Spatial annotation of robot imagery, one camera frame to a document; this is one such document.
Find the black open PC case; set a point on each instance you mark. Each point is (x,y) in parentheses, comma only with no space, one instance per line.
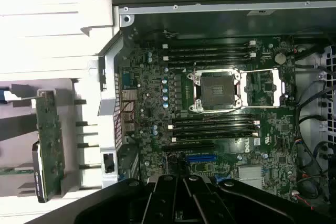
(204,1)

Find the green motherboard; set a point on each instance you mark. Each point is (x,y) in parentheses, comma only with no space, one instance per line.
(152,103)

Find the hard disk with blue rails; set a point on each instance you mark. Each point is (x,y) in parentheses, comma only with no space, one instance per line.
(2,95)

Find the black expansion slot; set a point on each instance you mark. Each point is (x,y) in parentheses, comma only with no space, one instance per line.
(187,147)

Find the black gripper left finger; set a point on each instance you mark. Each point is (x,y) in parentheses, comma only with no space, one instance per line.
(118,203)

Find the CPU socket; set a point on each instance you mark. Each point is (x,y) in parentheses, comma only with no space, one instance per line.
(216,90)

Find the silver chipset heatsink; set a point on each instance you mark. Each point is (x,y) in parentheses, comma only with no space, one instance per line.
(250,176)

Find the thin metal locking lever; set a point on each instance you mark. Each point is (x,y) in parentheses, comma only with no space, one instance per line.
(223,112)

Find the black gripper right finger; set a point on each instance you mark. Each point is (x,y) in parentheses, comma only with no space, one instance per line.
(236,203)

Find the round coin battery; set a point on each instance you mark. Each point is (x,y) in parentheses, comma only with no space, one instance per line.
(280,58)

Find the blue expansion slot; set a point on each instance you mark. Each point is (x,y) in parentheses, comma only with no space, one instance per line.
(200,158)

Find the grey parts rack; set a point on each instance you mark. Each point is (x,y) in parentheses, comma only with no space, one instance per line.
(69,155)

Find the metal socket cover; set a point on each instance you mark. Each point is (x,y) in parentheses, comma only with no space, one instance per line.
(244,90)

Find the perforated metal disk bay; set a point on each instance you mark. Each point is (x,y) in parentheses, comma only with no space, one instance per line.
(329,58)

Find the RAM slot with white latches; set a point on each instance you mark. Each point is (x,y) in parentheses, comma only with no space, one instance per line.
(215,137)
(210,44)
(215,125)
(210,56)

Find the green RAM stick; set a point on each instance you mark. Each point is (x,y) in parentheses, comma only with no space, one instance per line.
(15,171)

